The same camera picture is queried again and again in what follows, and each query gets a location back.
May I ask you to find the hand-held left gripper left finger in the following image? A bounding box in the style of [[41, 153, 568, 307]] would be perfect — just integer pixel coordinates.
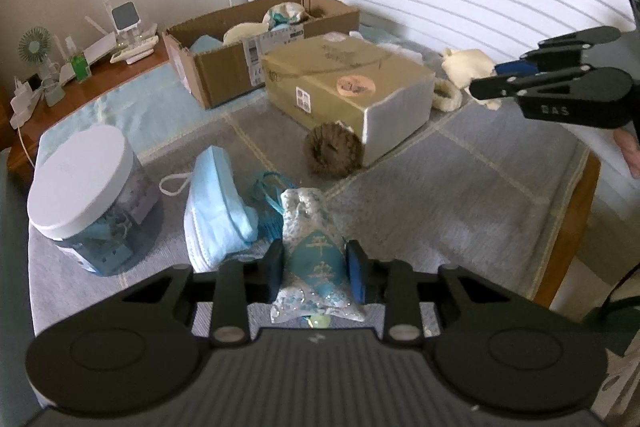
[[117, 239, 287, 348]]

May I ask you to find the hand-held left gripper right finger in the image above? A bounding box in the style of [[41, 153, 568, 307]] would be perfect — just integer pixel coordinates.
[[345, 241, 518, 348]]

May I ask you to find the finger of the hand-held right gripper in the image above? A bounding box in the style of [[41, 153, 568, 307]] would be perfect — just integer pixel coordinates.
[[495, 26, 623, 75], [469, 67, 635, 105]]

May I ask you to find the blue white patterned sachet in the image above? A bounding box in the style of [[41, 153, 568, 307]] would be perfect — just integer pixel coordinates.
[[270, 187, 366, 325]]

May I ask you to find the cream plush toy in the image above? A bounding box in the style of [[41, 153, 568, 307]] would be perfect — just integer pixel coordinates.
[[442, 48, 501, 112]]

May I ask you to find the cream fluffy scrunchie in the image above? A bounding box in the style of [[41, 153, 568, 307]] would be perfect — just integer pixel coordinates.
[[432, 79, 463, 112]]

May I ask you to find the brown pine cone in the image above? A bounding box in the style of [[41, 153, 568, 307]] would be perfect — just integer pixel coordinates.
[[306, 123, 363, 180]]

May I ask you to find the brown cardboard box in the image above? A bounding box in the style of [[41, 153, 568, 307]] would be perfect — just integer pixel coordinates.
[[162, 0, 361, 110]]

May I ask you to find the printed drawstring pouch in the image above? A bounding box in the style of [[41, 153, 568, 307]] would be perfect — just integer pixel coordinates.
[[265, 4, 306, 30]]

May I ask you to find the pale yellow cloth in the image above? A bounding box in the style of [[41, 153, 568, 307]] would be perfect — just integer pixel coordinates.
[[223, 23, 268, 45]]

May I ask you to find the person's right hand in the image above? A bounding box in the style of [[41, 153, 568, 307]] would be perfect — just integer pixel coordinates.
[[614, 128, 640, 178]]

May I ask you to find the grey checked blanket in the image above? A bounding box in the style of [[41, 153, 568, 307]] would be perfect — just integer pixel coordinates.
[[27, 72, 591, 338]]

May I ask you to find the gold paper gift box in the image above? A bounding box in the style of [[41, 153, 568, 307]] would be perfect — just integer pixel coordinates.
[[262, 34, 436, 168]]

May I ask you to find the clear jar with white lid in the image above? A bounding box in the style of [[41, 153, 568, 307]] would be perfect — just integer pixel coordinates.
[[27, 127, 163, 275]]

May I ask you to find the wooden nightstand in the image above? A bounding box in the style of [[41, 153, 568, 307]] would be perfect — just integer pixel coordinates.
[[7, 39, 173, 172]]

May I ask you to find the teal bed sheet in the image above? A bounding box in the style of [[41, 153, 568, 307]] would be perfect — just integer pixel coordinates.
[[0, 147, 41, 408]]

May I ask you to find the green bottle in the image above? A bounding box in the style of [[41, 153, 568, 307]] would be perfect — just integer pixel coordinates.
[[70, 36, 91, 82]]

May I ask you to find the white router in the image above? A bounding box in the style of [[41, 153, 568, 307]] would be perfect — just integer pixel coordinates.
[[57, 0, 118, 82]]

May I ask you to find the white phone stand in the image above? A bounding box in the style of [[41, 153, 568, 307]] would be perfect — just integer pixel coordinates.
[[107, 2, 138, 65]]

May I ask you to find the white power strip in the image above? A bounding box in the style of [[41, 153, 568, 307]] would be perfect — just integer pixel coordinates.
[[10, 77, 41, 128]]

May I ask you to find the green desk fan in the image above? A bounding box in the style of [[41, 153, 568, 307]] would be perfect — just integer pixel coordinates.
[[19, 26, 66, 106]]

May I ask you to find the wooden bed rail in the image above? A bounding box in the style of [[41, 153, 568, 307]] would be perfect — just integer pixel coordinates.
[[535, 154, 601, 308]]

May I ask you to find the white power cable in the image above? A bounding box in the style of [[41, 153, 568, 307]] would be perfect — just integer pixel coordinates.
[[17, 127, 38, 168]]

